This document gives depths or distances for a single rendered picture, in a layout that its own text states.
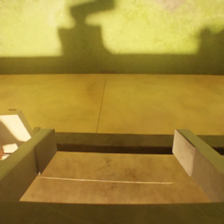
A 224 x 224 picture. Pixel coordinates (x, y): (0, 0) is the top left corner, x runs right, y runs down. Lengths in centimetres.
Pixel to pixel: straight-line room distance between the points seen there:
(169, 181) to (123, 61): 93
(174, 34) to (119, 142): 88
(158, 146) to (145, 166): 11
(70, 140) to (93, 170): 18
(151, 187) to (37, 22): 123
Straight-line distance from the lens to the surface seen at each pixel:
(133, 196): 60
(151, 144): 70
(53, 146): 17
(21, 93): 117
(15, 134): 73
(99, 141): 69
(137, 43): 124
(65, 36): 129
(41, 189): 65
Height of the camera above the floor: 119
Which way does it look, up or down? 51 degrees down
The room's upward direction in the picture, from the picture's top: 175 degrees counter-clockwise
